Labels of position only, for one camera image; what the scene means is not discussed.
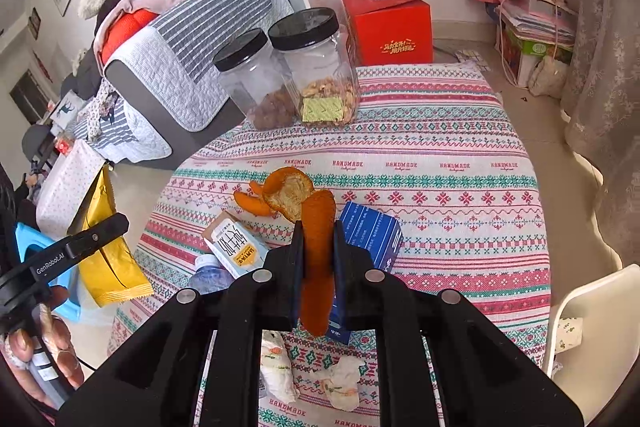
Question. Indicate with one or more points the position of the beige floral curtain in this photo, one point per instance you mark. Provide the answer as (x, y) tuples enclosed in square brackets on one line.
[(605, 57)]

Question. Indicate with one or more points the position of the small table with dotted cloth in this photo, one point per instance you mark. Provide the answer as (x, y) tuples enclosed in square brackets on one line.
[(70, 187)]

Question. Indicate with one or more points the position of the grey striped quilted cover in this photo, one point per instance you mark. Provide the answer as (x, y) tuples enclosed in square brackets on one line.
[(130, 137), (200, 32)]

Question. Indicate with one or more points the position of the white pillow with deer print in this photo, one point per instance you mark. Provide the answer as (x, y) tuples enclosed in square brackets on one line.
[(65, 109)]

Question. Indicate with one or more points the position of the small curved orange peel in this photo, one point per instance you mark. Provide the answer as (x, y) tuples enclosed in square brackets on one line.
[(252, 205)]

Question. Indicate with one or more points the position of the person's left hand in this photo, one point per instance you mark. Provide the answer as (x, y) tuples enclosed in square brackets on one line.
[(60, 347)]

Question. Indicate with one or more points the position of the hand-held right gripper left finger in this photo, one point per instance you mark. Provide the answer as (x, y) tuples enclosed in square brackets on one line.
[(280, 277)]

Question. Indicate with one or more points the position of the patterned striped tablecloth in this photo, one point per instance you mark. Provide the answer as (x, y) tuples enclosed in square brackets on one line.
[(450, 207)]

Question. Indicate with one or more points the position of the white plastic bin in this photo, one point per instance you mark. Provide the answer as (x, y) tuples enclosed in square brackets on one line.
[(600, 357)]

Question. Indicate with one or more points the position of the yellow snack packet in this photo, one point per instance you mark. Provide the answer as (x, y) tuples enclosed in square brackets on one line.
[(112, 272)]

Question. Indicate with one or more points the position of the long orange peel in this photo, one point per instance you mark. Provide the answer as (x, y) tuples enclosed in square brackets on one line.
[(317, 232)]

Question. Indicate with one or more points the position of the floral patterned cloth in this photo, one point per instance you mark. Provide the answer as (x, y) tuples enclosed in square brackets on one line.
[(102, 107)]

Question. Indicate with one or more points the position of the small white drink carton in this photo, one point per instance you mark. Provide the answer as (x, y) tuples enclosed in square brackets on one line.
[(232, 247)]

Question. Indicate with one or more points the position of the white printed tissue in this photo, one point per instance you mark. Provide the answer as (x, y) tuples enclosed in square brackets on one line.
[(569, 333), (277, 364), (342, 382)]

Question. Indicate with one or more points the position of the small dark picture frame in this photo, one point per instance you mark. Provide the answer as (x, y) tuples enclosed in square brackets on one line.
[(34, 23)]

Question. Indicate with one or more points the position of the grey sofa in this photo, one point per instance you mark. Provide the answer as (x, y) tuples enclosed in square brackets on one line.
[(165, 142)]

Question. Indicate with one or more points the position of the clear jar with brown nuts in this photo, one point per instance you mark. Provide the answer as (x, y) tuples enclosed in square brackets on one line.
[(265, 107)]

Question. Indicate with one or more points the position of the clear jar with peanuts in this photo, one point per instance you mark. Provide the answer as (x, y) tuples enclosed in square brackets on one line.
[(325, 72)]

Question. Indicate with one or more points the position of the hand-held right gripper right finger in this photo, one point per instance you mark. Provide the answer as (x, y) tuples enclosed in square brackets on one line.
[(355, 287)]

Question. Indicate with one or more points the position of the red cardboard box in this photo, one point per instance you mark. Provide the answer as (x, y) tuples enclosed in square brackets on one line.
[(390, 32)]

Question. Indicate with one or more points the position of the blue cardboard box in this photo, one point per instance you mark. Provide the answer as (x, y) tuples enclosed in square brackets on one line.
[(372, 229)]

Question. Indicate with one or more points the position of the orange cushion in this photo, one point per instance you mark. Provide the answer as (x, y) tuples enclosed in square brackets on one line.
[(130, 27)]

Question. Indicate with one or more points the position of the stack of papers and boxes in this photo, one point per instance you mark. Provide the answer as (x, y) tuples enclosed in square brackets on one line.
[(537, 27)]

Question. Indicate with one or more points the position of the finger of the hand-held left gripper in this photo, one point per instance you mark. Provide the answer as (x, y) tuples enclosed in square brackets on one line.
[(97, 237)]

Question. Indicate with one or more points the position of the clear plastic bottle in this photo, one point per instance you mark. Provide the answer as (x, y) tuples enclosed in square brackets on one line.
[(207, 277)]

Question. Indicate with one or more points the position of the beige canvas bag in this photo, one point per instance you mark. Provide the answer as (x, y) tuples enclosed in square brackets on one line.
[(547, 77)]

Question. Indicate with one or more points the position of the round orange peel with pith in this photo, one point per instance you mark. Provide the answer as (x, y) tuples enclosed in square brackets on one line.
[(287, 194)]

